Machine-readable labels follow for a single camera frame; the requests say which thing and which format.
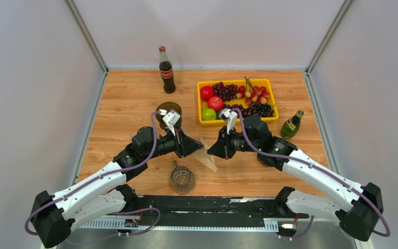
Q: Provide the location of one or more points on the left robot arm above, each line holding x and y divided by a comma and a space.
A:
55, 216

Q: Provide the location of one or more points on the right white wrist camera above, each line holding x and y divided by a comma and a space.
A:
229, 117

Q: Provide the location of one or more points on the red apple near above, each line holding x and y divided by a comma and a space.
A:
215, 103

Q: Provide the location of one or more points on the red apple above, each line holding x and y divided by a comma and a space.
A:
206, 93
215, 103

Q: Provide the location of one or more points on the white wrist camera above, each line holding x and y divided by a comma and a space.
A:
170, 118
229, 117

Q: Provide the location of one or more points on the cola glass bottle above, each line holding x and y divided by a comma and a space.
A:
166, 71

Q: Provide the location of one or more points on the ribbed glass mug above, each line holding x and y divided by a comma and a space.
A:
182, 180

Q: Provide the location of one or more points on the dark grape bunch near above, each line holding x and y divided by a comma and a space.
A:
261, 110

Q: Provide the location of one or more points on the red grape bunch far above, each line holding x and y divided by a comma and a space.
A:
225, 92

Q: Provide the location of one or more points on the red apple far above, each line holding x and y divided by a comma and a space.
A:
206, 93

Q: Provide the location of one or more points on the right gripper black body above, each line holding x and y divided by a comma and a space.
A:
237, 142

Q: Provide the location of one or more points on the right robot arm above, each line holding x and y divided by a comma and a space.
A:
355, 207

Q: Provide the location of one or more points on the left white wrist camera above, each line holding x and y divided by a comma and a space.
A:
170, 118

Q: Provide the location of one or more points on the green glass bottle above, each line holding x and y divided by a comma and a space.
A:
291, 127

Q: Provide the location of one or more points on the light green apple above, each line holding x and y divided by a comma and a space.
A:
208, 114

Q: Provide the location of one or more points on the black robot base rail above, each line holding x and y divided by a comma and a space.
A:
202, 213

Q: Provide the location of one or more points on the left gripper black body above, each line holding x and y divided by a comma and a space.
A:
170, 143

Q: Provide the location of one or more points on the yellow plastic fruit tray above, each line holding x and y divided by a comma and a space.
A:
219, 122

